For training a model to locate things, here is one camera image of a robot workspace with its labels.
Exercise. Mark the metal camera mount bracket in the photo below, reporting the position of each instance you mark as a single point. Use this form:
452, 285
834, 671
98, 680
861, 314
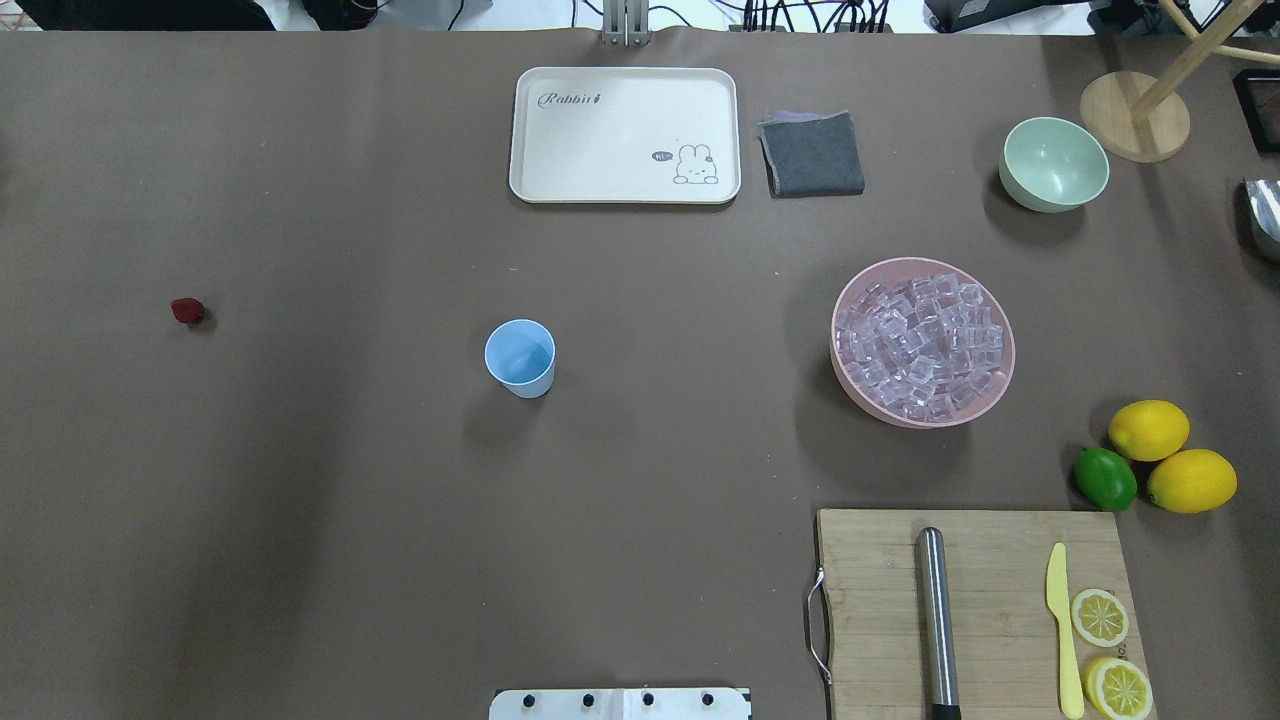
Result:
625, 23

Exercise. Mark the light blue plastic cup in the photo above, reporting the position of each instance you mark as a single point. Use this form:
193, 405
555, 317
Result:
521, 354

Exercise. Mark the cream rabbit tray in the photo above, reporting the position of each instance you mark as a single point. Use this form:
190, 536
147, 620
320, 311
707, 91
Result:
611, 135

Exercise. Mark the pink bowl of ice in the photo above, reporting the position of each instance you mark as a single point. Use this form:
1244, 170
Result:
921, 344

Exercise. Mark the lemon slice upper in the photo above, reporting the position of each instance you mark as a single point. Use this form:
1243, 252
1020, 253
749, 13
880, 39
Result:
1100, 618

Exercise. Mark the black frame object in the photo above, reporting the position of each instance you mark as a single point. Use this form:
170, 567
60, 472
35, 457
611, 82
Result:
1257, 91

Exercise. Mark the wooden cutting board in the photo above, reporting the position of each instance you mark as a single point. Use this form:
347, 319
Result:
1006, 641

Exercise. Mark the green lime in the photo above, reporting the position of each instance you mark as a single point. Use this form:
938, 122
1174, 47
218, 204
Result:
1105, 478

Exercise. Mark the mint green bowl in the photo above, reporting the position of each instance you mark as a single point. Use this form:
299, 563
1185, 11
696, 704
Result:
1051, 165

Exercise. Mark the silver metal object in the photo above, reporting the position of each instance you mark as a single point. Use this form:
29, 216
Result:
1262, 196

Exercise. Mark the yellow lemon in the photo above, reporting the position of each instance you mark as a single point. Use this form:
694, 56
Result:
1149, 430
1191, 481

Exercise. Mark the yellow lemon upper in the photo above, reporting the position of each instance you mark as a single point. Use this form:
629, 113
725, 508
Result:
1149, 430

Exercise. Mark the yellow lemon lower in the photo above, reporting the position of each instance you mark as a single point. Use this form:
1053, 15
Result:
1191, 481

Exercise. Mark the lemon half lower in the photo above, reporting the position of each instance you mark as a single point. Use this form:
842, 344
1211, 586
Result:
1119, 689

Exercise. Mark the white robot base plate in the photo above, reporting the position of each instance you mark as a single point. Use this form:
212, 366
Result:
623, 703

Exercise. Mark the yellow plastic knife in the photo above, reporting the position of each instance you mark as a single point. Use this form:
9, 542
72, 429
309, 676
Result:
1068, 683

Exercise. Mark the red strawberry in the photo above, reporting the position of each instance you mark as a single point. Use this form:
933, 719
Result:
188, 311

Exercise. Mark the wooden stand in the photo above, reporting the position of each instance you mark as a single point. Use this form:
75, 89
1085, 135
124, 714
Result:
1140, 117

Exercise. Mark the steel cylinder tool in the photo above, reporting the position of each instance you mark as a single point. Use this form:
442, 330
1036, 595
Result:
938, 628

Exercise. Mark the grey folded cloth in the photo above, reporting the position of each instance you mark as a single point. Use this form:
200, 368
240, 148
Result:
811, 154

